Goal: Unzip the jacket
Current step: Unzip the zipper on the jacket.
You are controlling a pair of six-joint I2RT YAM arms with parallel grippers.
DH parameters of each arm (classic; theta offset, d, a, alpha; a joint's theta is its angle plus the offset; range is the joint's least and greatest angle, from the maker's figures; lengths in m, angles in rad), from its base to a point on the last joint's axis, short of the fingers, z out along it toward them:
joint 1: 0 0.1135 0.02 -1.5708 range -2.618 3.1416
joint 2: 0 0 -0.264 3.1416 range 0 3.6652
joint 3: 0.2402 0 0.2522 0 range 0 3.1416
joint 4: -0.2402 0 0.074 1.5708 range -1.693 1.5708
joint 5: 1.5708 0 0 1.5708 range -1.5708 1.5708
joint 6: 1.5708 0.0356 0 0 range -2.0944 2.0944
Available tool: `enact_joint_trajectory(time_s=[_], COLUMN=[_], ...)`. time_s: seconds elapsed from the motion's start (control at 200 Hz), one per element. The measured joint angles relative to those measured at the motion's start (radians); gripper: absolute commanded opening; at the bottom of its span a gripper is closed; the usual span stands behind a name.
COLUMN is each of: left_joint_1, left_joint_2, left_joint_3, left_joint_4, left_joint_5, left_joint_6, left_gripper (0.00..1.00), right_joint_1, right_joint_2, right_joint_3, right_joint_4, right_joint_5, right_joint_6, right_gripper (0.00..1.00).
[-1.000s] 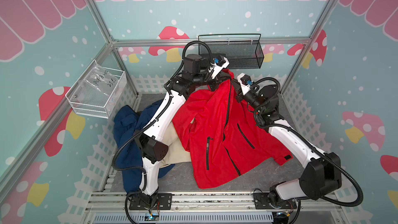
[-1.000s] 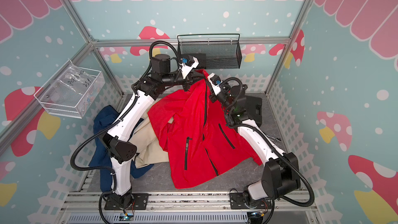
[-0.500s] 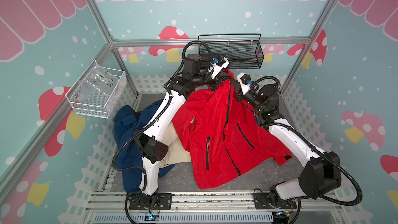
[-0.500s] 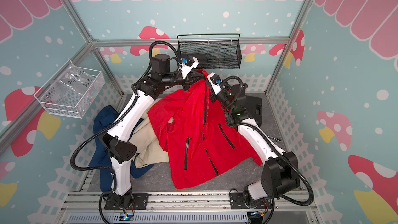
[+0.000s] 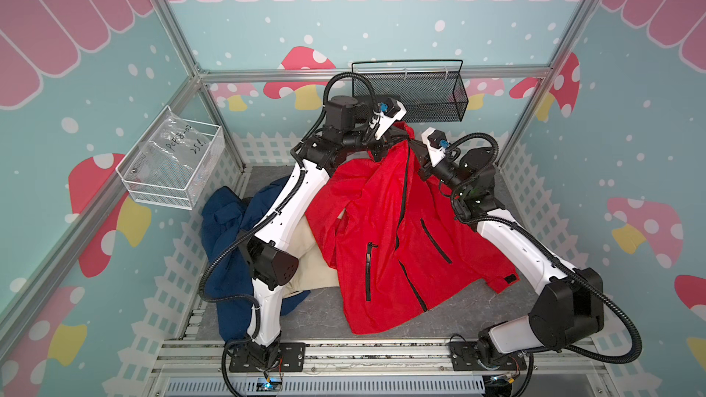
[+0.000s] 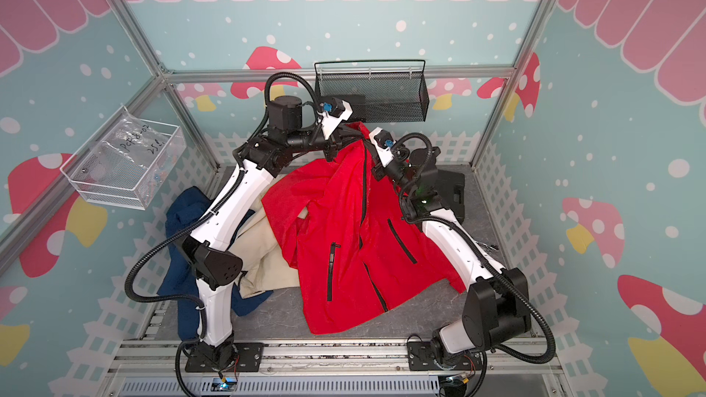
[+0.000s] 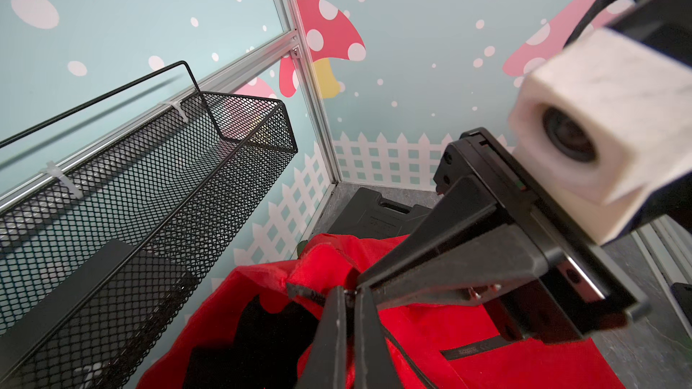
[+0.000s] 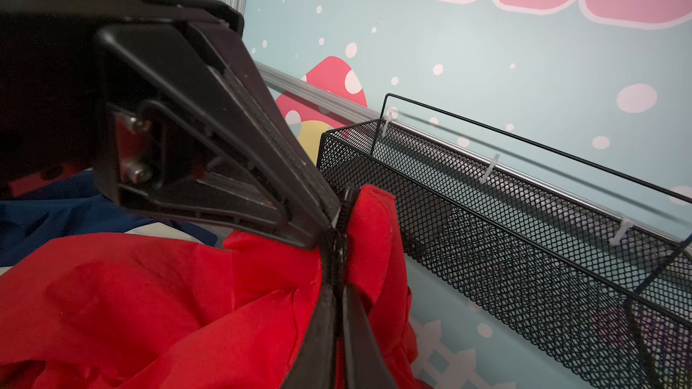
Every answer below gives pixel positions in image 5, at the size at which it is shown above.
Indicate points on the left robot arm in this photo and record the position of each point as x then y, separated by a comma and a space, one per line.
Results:
264, 247

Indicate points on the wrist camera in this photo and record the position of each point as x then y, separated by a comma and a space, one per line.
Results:
390, 111
437, 144

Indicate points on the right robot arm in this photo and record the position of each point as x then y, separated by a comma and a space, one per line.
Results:
571, 303

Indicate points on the blue jacket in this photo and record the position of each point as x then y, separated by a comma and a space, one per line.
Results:
224, 217

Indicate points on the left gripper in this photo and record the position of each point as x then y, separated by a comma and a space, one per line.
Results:
383, 141

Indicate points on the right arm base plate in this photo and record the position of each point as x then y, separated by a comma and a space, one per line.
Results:
474, 356

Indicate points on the red jacket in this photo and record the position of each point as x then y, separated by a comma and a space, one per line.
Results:
393, 239

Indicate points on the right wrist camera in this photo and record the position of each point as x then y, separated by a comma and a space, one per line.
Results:
437, 144

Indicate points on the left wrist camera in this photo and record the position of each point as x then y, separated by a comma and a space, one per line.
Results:
390, 111

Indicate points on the black mesh wall basket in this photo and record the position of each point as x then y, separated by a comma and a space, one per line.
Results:
430, 90

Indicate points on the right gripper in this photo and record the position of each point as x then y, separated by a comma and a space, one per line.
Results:
426, 167

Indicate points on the clear plastic bag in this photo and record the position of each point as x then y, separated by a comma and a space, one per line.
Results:
179, 149

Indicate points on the beige jacket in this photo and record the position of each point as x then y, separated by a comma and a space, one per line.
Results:
313, 272

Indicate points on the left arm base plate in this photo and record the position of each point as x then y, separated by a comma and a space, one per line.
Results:
280, 356

